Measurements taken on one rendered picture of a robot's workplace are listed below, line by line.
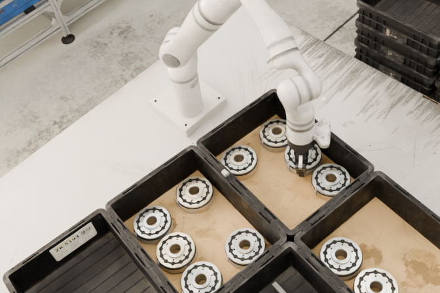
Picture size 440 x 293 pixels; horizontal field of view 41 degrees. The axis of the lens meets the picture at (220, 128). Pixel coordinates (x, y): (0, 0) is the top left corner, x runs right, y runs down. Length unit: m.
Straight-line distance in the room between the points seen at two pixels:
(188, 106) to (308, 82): 0.63
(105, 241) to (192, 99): 0.54
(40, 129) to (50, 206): 1.25
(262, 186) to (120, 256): 0.43
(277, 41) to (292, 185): 0.45
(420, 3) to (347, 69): 0.70
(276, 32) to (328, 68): 0.74
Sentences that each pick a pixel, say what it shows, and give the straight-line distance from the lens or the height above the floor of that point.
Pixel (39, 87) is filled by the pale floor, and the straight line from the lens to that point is 3.37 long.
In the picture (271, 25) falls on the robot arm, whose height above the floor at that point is 1.29.
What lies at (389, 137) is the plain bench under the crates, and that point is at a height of 0.70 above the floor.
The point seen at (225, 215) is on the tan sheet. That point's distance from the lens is 1.62.
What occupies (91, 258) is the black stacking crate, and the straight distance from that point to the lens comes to 1.65.
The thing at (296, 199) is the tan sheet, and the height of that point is 0.83.
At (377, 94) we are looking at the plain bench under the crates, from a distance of 2.04.
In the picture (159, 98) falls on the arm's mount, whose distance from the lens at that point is 2.04.
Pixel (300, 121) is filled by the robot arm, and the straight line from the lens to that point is 1.46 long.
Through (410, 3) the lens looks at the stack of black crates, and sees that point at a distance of 2.71.
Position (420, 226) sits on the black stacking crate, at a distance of 1.58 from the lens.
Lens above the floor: 2.21
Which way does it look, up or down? 50 degrees down
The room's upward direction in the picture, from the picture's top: 12 degrees counter-clockwise
